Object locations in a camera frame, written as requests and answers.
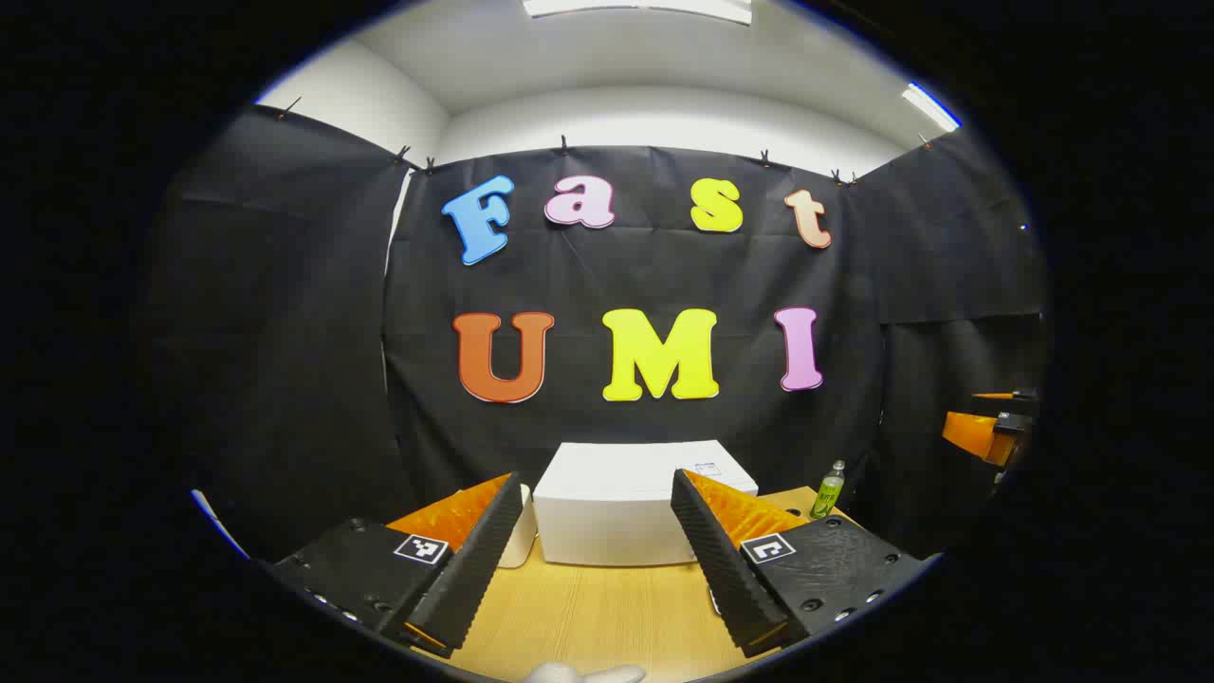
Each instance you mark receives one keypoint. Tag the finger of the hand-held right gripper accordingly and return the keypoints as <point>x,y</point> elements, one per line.
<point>977,432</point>
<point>1022,398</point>

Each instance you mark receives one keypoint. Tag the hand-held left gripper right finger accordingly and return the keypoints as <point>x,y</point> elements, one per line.
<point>721,569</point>

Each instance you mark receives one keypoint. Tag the black backdrop cloth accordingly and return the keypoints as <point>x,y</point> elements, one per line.
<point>588,275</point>

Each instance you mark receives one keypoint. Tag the ceiling light panel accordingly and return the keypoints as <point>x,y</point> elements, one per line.
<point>929,106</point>
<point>635,8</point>

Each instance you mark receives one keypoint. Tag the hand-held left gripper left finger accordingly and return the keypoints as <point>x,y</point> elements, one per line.
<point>474,569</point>

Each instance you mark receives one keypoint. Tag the green label drink bottle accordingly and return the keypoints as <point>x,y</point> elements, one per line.
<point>828,493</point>

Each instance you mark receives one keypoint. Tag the white microwave oven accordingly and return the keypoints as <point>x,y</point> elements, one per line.
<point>616,512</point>

